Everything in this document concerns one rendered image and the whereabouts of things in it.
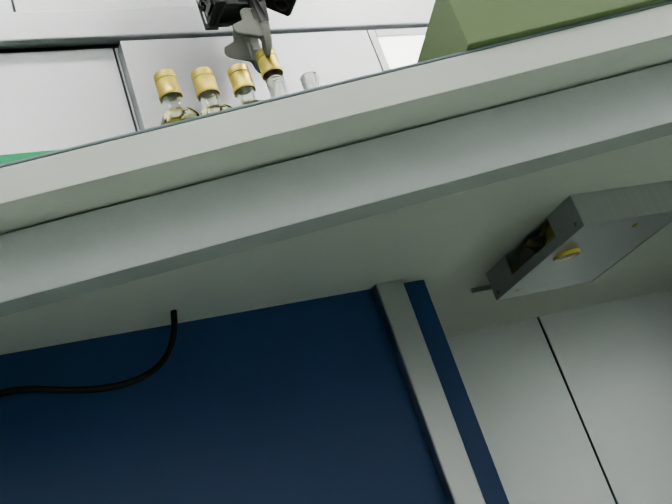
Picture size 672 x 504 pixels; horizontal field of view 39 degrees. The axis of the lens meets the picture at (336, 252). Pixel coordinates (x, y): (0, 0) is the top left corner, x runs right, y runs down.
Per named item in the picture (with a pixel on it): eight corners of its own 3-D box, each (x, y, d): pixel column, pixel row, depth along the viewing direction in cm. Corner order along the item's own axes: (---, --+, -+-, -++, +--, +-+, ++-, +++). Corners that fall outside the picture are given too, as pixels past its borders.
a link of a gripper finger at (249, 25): (240, 59, 148) (222, 18, 153) (275, 57, 151) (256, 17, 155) (244, 44, 146) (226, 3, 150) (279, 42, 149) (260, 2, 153)
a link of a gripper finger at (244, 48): (228, 82, 154) (215, 31, 156) (262, 80, 157) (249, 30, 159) (234, 73, 152) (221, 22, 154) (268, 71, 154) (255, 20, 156)
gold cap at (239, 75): (253, 98, 150) (245, 75, 151) (258, 84, 147) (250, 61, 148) (231, 99, 148) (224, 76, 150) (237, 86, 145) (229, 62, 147)
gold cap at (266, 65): (280, 81, 154) (272, 59, 155) (286, 67, 151) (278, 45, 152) (259, 82, 152) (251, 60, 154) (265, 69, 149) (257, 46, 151)
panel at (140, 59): (608, 169, 189) (541, 30, 200) (616, 161, 186) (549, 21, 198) (166, 227, 150) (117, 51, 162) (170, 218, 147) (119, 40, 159)
